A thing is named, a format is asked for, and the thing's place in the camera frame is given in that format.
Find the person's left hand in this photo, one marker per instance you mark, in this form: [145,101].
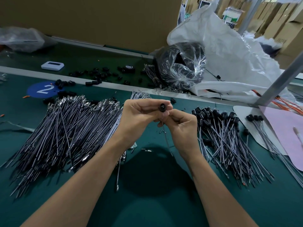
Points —
[137,123]

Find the person's right hand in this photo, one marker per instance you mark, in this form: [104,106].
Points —
[183,134]

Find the black plastic caps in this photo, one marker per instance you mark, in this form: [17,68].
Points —
[94,79]

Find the person's left forearm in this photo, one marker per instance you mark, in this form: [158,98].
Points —
[73,191]

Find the person's right forearm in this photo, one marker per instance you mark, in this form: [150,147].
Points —
[225,196]

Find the small clear plastic piece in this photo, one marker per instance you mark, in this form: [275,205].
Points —
[133,145]

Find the clear bag with black contents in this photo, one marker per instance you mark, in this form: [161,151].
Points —
[181,64]

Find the large white plastic sack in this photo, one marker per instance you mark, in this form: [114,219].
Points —
[233,52]

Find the blue round number sticker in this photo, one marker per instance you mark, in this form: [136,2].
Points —
[42,89]

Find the small white timer device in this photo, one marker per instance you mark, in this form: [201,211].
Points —
[52,65]

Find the pink paper sheet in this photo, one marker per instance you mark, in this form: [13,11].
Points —
[286,134]

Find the brown cardboard panel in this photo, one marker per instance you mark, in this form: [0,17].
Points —
[94,19]

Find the white pen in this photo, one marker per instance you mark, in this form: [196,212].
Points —
[298,134]

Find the clear plastic strip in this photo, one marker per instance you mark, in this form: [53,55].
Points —
[15,125]

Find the crumpled clear plastic bag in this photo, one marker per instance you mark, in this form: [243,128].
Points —
[21,39]

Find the stack of cardboard boxes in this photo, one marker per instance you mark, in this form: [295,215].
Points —
[289,22]

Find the grey metal frame post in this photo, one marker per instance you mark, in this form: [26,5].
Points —
[249,15]
[282,77]

